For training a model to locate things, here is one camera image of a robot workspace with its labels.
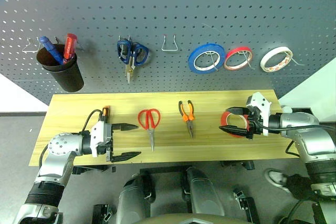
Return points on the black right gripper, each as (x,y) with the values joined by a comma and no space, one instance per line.
(254,123)

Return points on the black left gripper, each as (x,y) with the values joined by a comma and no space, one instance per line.
(109,142)

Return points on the wide red tape roll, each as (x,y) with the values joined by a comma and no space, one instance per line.
(223,119)

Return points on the orange black needle-nose pliers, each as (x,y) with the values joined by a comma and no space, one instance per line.
(189,127)

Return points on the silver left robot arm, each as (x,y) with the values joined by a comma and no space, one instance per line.
(63,145)

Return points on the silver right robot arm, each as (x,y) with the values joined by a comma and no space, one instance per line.
(302,121)

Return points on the grey pegboard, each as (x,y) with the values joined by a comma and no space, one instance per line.
(168,11)

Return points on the dark rounded left robot leg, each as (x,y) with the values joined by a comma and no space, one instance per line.
(134,200)

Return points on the dark rounded robot leg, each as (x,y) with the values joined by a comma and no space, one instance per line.
(204,192)
(134,200)

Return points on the white tape roll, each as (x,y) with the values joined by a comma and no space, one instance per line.
(265,61)

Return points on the thin red tape roll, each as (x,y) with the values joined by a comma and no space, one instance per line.
(231,54)

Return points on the grey white sneaker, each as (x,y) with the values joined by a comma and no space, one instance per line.
(275,178)

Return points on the blue tape roll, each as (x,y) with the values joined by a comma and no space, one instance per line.
(193,62)

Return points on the dark rounded right robot leg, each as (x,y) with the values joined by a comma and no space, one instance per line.
(204,192)

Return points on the black plastic cup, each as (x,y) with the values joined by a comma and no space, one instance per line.
(67,77)

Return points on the dark trouser leg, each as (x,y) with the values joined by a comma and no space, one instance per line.
(299,187)

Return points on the silver double peg hook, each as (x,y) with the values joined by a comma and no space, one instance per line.
(124,41)

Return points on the dark robot torso edge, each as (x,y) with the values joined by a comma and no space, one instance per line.
(194,219)

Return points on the red marker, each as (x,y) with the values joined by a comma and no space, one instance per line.
(69,45)

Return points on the blue marker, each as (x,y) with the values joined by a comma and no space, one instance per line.
(51,48)

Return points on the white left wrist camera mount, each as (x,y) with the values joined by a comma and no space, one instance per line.
(97,132)

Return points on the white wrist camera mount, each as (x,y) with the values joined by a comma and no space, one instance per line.
(97,132)
(260,102)

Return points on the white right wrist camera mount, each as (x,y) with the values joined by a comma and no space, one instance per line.
(260,102)

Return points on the black table frame bracket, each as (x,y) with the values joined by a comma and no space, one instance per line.
(241,165)
(86,169)

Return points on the black frame crossbar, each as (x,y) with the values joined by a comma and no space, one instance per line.
(162,170)

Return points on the black floor bracket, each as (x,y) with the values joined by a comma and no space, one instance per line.
(246,205)
(101,214)

